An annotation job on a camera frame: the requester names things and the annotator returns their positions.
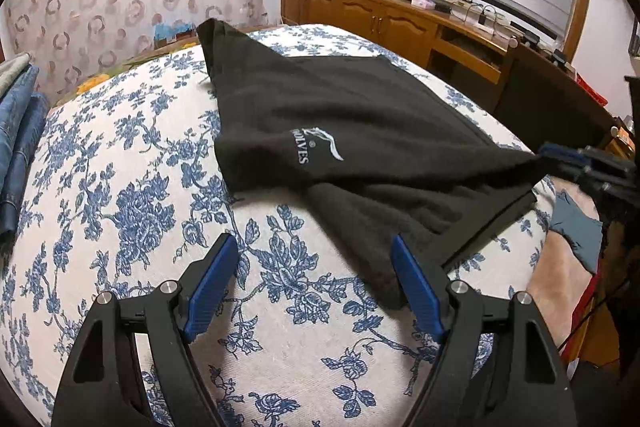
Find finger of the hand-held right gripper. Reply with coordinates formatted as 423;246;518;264
537;143;640;175
552;164;640;210

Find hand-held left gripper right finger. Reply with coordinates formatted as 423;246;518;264
390;234;573;427

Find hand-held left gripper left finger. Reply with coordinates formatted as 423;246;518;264
51;233;240;427

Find black pants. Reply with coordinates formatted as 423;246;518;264
196;18;551;311

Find folded grey-green pants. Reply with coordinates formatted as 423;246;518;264
0;53;34;94

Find red basket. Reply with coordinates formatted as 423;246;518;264
575;73;612;108

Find blue-grey cloth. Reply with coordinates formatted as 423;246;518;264
548;189;604;276

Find blue floral bed sheet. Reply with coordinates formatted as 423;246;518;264
0;23;558;427

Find colourful flower blanket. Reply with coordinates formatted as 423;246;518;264
52;39;202;108

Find folded blue jeans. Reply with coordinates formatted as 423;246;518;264
0;64;51;239

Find wooden cabinet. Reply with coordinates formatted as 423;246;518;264
280;0;517;108

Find blue plastic bag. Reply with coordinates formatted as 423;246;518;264
152;21;197;44

